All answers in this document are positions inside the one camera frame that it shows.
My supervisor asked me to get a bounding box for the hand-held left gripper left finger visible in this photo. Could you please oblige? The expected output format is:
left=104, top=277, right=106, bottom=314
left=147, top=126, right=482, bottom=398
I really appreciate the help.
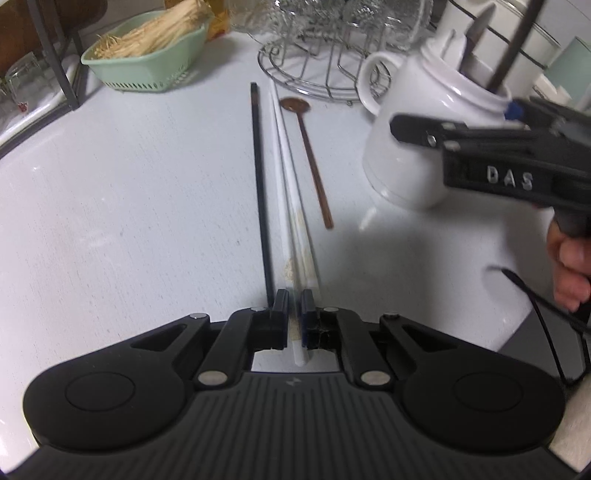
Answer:
left=124, top=290, right=289, bottom=387

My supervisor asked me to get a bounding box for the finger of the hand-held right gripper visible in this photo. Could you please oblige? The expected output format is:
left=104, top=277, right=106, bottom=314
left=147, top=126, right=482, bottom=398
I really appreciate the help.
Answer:
left=505, top=97, right=591, bottom=139
left=390, top=113, right=462, bottom=149

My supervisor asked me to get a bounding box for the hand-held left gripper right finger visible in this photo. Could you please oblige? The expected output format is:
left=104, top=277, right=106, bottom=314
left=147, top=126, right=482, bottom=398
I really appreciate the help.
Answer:
left=300, top=290, right=465, bottom=387

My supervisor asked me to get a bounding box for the white ceramic jar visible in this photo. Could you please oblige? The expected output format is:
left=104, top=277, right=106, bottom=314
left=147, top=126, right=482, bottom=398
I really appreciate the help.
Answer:
left=359, top=37, right=513, bottom=210

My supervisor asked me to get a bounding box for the white chopstick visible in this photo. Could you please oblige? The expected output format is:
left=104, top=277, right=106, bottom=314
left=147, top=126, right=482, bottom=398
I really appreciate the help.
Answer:
left=269, top=84, right=308, bottom=367
left=272, top=92, right=320, bottom=291

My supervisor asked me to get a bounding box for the wooden spoon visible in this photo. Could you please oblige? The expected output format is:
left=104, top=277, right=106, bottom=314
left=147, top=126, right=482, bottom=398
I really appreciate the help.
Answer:
left=280, top=98, right=334, bottom=230

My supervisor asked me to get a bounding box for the person's right hand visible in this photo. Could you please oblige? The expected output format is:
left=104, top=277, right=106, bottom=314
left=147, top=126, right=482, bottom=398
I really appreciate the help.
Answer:
left=547, top=220, right=591, bottom=313

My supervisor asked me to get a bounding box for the pale green cup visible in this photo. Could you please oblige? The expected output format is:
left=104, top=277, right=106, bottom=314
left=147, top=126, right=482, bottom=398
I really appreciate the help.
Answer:
left=547, top=36, right=591, bottom=97

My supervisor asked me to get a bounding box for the white electric cooker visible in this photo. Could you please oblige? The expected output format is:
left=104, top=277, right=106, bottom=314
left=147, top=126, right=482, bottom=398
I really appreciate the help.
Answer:
left=434, top=0, right=563, bottom=72

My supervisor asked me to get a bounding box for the clear stemmed glass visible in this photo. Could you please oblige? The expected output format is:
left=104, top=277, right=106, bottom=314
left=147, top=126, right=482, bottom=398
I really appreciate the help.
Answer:
left=342, top=0, right=435, bottom=51

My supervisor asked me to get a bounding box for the tall textured glass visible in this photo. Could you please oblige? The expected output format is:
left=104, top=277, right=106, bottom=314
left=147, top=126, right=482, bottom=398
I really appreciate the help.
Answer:
left=228, top=0, right=296, bottom=42

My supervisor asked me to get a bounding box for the green plastic basket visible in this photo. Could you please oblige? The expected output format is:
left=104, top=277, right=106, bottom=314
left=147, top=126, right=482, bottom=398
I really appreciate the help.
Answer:
left=81, top=9, right=209, bottom=93

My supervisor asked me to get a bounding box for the bundle of pale thin sticks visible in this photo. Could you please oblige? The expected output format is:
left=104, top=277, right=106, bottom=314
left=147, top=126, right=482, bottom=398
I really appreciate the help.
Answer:
left=92, top=0, right=214, bottom=61

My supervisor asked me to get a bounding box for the black dish rack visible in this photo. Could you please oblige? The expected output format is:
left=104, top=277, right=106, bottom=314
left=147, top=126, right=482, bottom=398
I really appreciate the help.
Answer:
left=0, top=0, right=89, bottom=160

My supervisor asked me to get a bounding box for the clear glass tumbler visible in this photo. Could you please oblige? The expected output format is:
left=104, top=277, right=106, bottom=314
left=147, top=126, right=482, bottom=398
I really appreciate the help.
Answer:
left=4, top=52, right=52, bottom=106

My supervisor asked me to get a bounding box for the wooden cutting board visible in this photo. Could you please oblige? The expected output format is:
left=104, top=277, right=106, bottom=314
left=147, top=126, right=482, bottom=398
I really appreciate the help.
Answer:
left=0, top=0, right=166, bottom=75

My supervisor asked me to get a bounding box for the wire cup rack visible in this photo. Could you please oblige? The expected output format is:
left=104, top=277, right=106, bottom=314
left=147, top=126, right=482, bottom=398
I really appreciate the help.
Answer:
left=257, top=25, right=403, bottom=107

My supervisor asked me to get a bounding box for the black cable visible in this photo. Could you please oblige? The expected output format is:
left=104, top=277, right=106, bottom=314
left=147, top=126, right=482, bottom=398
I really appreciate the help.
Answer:
left=501, top=267, right=591, bottom=385

